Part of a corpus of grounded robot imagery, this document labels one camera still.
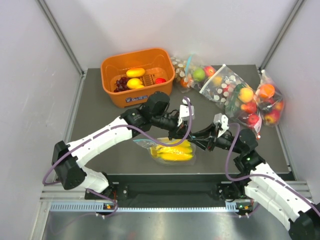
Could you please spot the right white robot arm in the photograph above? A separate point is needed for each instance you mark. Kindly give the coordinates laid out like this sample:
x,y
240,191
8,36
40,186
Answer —
x,y
257,181

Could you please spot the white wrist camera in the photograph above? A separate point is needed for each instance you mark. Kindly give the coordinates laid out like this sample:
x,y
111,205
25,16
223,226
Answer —
x,y
186,111
221,124

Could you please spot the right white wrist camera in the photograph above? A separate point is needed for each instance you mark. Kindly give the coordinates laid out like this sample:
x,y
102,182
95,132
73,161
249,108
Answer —
x,y
221,124

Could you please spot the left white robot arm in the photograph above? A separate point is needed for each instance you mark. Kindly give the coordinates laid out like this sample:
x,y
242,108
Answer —
x,y
69,159

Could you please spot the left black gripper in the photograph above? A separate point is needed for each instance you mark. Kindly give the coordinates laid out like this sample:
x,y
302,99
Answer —
x,y
177,133

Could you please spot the blue zip top bag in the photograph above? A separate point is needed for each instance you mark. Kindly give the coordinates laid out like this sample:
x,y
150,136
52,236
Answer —
x,y
147,143

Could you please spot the yellow fake mango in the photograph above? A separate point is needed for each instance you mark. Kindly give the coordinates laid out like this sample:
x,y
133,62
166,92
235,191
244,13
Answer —
x,y
135,72

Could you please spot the red fake tomato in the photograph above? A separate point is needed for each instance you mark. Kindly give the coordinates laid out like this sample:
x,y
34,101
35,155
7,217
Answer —
x,y
159,80

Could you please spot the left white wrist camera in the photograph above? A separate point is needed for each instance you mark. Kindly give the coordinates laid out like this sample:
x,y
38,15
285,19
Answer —
x,y
186,111

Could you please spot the yellow fake lemon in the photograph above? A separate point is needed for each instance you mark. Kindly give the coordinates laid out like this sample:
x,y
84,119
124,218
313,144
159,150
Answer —
x,y
134,83

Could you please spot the grey slotted cable duct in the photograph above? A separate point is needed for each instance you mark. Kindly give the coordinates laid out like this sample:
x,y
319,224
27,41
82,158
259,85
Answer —
x,y
107,207

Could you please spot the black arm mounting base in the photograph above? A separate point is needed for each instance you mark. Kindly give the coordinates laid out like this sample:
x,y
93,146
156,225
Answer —
x,y
215,186

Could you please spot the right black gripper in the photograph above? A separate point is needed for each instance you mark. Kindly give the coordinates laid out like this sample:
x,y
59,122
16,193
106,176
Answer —
x,y
207,132

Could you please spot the purple fake grapes in basket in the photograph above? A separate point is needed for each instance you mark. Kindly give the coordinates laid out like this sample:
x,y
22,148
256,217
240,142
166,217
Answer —
x,y
121,84

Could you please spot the white zip bag with fruit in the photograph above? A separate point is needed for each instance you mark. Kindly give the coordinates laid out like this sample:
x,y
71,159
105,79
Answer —
x,y
234,97

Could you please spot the orange plastic basket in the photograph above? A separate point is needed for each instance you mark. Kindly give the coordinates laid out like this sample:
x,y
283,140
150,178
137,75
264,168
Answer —
x,y
130,78

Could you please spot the back bag with green apple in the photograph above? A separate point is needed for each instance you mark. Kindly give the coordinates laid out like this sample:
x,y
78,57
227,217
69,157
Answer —
x,y
191,72

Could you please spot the right bag with orange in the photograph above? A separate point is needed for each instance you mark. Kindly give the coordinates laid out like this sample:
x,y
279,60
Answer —
x,y
269,99

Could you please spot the yellow fake banana bunch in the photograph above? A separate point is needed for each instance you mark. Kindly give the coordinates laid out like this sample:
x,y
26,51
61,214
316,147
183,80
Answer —
x,y
180,153

